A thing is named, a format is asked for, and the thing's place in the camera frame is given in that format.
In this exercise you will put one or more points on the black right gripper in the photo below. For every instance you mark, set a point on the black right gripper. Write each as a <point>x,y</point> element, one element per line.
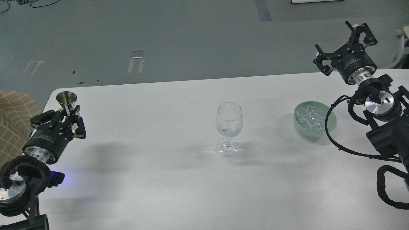
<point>354,65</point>

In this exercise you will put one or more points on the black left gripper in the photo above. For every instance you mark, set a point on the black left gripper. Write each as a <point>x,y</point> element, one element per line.
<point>48,142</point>

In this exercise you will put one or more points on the steel double jigger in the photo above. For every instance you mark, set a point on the steel double jigger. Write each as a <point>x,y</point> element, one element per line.
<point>67,100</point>

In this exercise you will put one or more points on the clear ice cubes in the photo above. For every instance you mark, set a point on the clear ice cubes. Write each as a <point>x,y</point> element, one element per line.
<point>310,119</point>

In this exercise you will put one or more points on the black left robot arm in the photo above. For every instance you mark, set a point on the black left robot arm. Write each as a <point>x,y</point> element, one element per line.
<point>28,175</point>

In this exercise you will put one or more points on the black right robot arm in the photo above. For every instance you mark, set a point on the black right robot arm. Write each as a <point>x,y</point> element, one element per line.
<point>372,104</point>

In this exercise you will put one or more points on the clear wine glass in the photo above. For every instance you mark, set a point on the clear wine glass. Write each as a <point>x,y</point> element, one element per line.
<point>229,123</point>

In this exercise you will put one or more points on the tan checkered cloth seat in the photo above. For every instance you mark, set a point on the tan checkered cloth seat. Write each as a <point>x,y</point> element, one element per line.
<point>16,110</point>

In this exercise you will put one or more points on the green bowl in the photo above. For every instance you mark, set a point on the green bowl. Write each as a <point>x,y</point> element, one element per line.
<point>330,121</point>

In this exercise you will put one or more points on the white board on floor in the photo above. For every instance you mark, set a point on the white board on floor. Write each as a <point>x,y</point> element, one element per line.
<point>311,1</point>

